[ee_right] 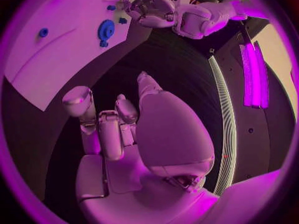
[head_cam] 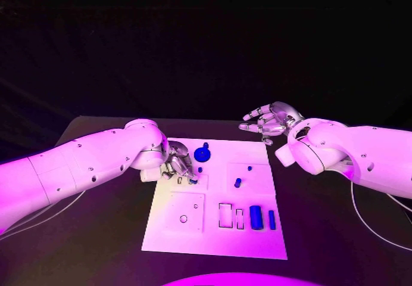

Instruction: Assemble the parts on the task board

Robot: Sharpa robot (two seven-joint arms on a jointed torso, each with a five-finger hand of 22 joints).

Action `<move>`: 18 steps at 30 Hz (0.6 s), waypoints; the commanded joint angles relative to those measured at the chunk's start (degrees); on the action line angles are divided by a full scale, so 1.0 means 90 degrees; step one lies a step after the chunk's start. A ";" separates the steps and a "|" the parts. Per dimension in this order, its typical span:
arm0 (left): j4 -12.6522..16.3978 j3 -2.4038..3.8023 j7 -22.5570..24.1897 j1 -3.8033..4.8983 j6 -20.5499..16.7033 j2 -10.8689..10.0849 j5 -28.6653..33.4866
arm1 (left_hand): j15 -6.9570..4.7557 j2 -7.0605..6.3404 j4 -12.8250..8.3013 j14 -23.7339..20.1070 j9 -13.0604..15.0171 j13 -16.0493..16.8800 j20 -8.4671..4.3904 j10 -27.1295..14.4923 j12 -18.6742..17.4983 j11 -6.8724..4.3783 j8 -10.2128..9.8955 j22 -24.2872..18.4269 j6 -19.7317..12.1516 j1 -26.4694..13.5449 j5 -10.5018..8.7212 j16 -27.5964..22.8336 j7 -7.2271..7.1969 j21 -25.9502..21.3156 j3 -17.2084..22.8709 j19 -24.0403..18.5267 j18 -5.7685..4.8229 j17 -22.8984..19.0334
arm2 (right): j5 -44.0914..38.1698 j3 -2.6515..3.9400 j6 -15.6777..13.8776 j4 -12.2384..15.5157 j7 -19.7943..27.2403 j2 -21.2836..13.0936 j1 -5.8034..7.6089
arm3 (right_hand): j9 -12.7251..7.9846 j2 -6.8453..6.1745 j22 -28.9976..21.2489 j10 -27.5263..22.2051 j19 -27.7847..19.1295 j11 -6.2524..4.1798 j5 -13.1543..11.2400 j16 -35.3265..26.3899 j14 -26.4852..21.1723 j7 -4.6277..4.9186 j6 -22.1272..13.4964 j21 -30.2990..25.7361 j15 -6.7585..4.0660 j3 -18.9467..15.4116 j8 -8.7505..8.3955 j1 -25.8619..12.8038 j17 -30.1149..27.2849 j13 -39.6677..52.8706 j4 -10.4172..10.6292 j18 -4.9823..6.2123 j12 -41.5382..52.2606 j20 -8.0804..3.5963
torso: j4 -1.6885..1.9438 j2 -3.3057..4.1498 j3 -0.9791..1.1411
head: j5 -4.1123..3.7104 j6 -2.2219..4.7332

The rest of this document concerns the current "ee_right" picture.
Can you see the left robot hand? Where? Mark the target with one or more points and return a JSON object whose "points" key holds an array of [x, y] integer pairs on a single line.
{"points": [[158, 5]]}

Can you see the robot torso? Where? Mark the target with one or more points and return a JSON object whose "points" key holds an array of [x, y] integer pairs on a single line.
{"points": [[252, 143]]}

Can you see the glowing light bar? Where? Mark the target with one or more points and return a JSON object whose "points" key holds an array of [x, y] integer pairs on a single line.
{"points": [[253, 78]]}

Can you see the blue peg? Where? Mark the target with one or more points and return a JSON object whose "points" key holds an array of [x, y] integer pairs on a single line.
{"points": [[122, 20], [111, 7], [104, 43], [43, 32]]}

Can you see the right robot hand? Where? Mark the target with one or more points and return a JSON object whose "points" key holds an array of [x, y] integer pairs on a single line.
{"points": [[172, 134]]}

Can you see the blue gear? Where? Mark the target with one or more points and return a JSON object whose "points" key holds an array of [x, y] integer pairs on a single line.
{"points": [[105, 29]]}

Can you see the white task board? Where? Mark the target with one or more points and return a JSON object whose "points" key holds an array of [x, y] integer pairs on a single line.
{"points": [[58, 59]]}

